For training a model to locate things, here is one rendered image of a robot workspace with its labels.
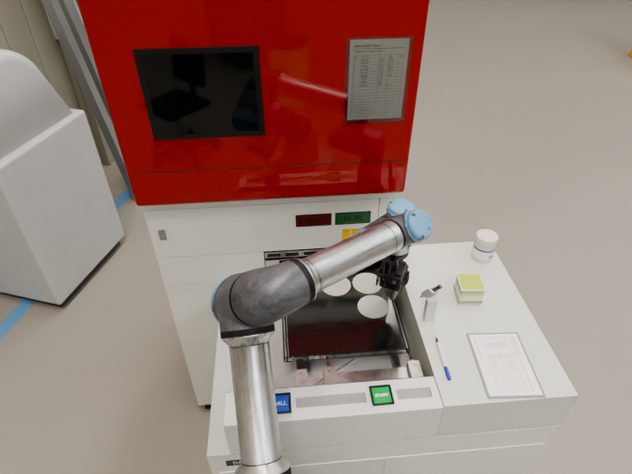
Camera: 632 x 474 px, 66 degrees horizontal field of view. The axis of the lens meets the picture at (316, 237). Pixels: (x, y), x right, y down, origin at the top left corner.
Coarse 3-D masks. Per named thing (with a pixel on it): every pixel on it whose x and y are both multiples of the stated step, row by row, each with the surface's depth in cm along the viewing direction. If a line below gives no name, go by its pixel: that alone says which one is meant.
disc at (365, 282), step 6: (360, 276) 167; (366, 276) 166; (372, 276) 166; (354, 282) 164; (360, 282) 164; (366, 282) 164; (372, 282) 164; (378, 282) 164; (360, 288) 162; (366, 288) 162; (372, 288) 162; (378, 288) 162
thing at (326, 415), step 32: (352, 384) 126; (384, 384) 126; (416, 384) 126; (224, 416) 120; (288, 416) 119; (320, 416) 119; (352, 416) 120; (384, 416) 121; (416, 416) 122; (288, 448) 127
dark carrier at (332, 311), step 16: (368, 272) 168; (352, 288) 162; (320, 304) 157; (336, 304) 157; (352, 304) 157; (288, 320) 151; (304, 320) 152; (320, 320) 151; (336, 320) 151; (352, 320) 151; (368, 320) 151; (384, 320) 151; (288, 336) 146; (304, 336) 147; (320, 336) 147; (336, 336) 147; (352, 336) 147; (368, 336) 146; (384, 336) 146; (400, 336) 146; (304, 352) 142; (320, 352) 142; (336, 352) 142; (352, 352) 142
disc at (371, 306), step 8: (368, 296) 159; (376, 296) 159; (360, 304) 157; (368, 304) 157; (376, 304) 157; (384, 304) 157; (360, 312) 154; (368, 312) 154; (376, 312) 154; (384, 312) 154
